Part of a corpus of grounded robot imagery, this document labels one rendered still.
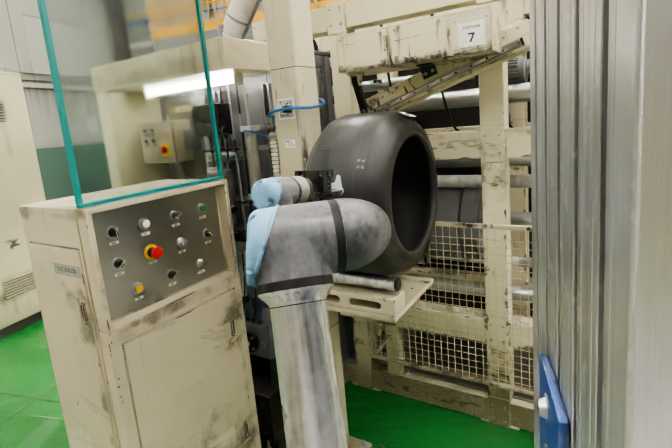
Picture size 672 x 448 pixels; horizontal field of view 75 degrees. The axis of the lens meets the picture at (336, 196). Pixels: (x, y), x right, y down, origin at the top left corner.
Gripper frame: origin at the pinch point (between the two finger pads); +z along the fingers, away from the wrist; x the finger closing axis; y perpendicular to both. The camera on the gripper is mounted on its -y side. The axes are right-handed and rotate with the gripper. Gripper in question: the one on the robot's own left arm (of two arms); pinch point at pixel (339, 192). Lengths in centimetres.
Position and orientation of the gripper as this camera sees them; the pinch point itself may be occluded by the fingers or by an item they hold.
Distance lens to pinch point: 132.4
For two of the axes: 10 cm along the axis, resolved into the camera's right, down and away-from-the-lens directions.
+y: -0.2, -10.0, -0.9
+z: 5.3, -0.8, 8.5
